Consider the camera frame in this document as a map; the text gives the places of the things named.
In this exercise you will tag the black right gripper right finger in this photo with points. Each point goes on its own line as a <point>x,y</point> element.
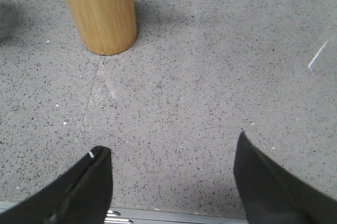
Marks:
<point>270,194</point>

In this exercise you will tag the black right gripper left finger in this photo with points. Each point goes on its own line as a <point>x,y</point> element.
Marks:
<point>81,195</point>

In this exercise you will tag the bamboo cylinder holder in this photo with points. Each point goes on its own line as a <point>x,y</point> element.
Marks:
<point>106,27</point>

